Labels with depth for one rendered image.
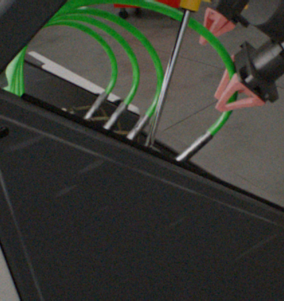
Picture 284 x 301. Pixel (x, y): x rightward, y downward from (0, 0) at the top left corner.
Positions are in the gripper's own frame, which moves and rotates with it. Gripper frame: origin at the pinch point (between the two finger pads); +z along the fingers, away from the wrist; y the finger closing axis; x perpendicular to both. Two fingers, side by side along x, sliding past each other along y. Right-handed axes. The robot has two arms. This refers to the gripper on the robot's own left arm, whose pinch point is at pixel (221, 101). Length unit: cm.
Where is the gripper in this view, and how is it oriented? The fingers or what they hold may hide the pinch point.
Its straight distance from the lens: 88.4
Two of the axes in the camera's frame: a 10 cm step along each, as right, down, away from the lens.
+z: -6.4, 5.2, 5.6
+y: -0.4, 7.1, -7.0
